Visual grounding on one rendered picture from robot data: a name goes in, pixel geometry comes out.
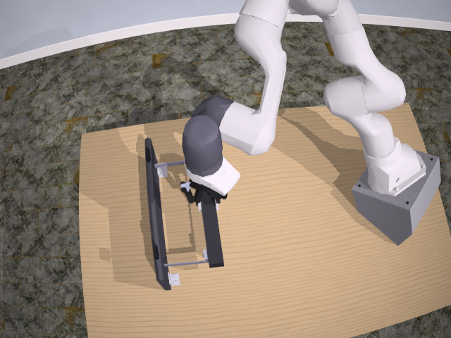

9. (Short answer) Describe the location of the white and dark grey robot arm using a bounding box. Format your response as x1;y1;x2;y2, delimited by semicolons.
182;0;426;196

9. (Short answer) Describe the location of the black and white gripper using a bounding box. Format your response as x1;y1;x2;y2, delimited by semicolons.
180;180;228;213

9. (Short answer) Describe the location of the black rectangular bar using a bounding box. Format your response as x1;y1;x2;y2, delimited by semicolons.
201;191;224;267

